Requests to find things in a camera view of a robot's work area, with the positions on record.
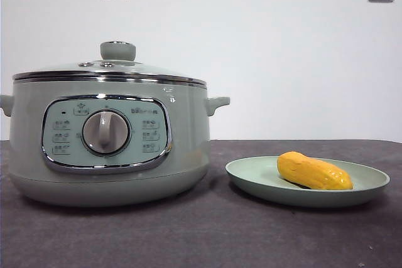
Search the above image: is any glass lid with green knob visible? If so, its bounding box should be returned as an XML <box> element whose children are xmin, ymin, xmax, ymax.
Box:
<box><xmin>12</xmin><ymin>40</ymin><xmax>208</xmax><ymax>86</ymax></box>

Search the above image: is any yellow corn cob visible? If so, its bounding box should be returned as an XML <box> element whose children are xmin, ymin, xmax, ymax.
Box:
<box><xmin>276</xmin><ymin>151</ymin><xmax>354</xmax><ymax>191</ymax></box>

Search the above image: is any pale green electric steamer pot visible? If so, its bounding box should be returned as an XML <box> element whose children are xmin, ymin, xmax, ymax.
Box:
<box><xmin>0</xmin><ymin>77</ymin><xmax>231</xmax><ymax>208</ymax></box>

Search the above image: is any pale green round plate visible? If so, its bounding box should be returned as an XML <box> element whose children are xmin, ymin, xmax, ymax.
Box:
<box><xmin>225</xmin><ymin>155</ymin><xmax>391</xmax><ymax>208</ymax></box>

